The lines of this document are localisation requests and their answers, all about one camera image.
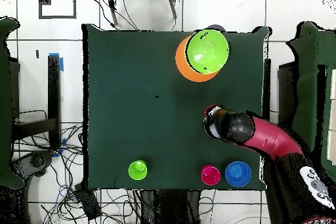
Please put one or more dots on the large orange bowl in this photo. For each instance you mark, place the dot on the large orange bowl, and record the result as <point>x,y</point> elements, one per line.
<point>181,63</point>

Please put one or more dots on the green bowl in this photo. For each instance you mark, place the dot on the green bowl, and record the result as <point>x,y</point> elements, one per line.
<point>207,50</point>

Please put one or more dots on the purple bowl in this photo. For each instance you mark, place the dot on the purple bowl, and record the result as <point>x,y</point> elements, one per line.
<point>216,27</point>

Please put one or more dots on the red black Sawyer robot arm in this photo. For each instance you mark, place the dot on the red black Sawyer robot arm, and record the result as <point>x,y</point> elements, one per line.
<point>270,137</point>

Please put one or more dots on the pink cup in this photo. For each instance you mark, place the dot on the pink cup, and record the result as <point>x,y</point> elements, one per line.
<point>210,176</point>

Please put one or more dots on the blue bowl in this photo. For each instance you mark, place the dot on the blue bowl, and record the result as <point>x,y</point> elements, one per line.
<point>237,174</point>

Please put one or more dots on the dark green tablecloth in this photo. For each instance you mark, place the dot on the dark green tablecloth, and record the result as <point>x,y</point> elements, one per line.
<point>131,90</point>

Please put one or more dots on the green cup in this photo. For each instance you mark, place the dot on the green cup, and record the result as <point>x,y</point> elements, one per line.
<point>137,170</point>

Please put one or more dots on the green cloth covered table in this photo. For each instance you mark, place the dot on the green cloth covered table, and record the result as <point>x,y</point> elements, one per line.
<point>307,76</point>
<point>6,103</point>

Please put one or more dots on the white box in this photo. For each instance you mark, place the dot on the white box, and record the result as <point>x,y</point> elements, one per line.
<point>332,116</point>

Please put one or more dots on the black power box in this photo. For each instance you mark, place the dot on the black power box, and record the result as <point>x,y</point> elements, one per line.
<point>88,201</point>

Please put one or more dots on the blue tape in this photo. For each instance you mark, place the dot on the blue tape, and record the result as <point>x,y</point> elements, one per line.
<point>62,65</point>

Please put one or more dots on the black stand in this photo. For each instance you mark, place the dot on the black stand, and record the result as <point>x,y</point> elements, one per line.
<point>53,90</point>

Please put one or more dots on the small black object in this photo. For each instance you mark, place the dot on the small black object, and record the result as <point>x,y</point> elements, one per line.
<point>37,54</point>

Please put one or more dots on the dark grey chair base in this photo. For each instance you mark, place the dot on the dark grey chair base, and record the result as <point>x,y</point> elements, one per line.
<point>34,162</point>

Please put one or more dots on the black post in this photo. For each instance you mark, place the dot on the black post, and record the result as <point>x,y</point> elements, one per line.
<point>267,84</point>

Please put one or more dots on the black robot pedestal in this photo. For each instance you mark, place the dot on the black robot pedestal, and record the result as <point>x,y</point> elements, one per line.
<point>170,208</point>

